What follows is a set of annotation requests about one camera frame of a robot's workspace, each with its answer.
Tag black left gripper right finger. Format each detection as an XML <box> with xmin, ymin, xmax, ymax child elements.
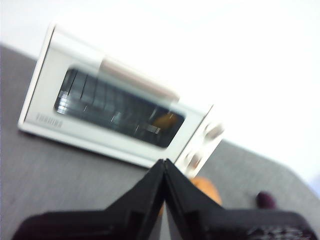
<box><xmin>163</xmin><ymin>158</ymin><xmax>319</xmax><ymax>240</ymax></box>

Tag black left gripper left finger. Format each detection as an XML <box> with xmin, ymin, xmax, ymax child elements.
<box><xmin>11</xmin><ymin>159</ymin><xmax>166</xmax><ymax>240</ymax></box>

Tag glass oven door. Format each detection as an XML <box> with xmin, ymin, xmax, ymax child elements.
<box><xmin>17</xmin><ymin>24</ymin><xmax>213</xmax><ymax>169</ymax></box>

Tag beige oven knob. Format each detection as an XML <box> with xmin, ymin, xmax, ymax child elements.
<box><xmin>186</xmin><ymin>151</ymin><xmax>205</xmax><ymax>169</ymax></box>
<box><xmin>203</xmin><ymin>121</ymin><xmax>225</xmax><ymax>141</ymax></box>

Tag white toaster oven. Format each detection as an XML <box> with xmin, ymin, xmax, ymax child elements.
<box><xmin>17</xmin><ymin>22</ymin><xmax>226</xmax><ymax>176</ymax></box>

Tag purple eggplant, green stem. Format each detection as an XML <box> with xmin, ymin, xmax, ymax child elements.
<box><xmin>256</xmin><ymin>191</ymin><xmax>277</xmax><ymax>210</ymax></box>

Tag metal wire oven rack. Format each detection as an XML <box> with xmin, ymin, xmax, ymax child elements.
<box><xmin>56</xmin><ymin>69</ymin><xmax>176</xmax><ymax>146</ymax></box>

